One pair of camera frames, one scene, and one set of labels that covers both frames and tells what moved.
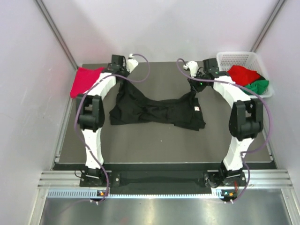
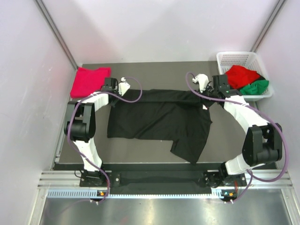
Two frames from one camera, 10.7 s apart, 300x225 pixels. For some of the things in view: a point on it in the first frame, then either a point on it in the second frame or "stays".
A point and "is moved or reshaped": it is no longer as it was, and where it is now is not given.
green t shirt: [259, 87] stays
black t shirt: [129, 107] is moved or reshaped
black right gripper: [194, 86] to [203, 101]
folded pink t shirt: [84, 79] stays
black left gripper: [124, 67] to [116, 90]
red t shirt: [242, 76] stays
